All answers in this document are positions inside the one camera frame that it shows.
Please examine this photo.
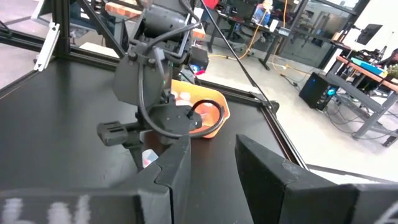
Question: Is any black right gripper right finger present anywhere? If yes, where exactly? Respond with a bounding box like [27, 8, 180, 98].
[235, 134, 398, 224]

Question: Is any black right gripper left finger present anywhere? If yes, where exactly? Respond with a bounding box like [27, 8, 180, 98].
[0, 136, 192, 224]

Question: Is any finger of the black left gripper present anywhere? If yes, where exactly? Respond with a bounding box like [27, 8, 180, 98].
[124, 138, 146, 172]

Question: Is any clear pill bottle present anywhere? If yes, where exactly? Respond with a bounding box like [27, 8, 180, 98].
[177, 90, 194, 105]
[198, 104, 217, 127]

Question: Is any orange plastic bin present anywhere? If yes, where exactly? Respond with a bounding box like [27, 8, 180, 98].
[169, 78, 231, 139]

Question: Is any black computer tower blue light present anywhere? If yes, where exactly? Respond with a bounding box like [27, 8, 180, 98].
[298, 72, 339, 112]

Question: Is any wooden top grey-legged workbench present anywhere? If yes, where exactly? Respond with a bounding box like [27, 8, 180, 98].
[323, 55, 398, 147]

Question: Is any black office desk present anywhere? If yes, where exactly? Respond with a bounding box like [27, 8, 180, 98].
[206, 6, 315, 71]

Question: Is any person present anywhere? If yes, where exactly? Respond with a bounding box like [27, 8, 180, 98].
[381, 48, 398, 68]
[251, 0, 275, 28]

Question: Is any teal flat box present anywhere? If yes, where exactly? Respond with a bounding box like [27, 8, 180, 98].
[350, 57, 389, 78]

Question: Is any small green plant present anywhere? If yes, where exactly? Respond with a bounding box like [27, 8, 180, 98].
[386, 63, 398, 79]

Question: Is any black computer monitor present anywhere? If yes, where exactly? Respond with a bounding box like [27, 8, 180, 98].
[355, 23, 384, 46]

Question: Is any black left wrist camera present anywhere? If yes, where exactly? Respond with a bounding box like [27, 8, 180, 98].
[96, 120, 130, 147]

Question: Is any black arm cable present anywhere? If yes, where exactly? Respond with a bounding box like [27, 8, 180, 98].
[137, 21, 226, 139]

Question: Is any yellow hanging cable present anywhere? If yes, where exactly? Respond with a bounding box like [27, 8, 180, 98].
[207, 0, 312, 76]

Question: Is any white metal bracket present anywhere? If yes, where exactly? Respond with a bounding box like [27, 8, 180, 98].
[33, 22, 61, 73]

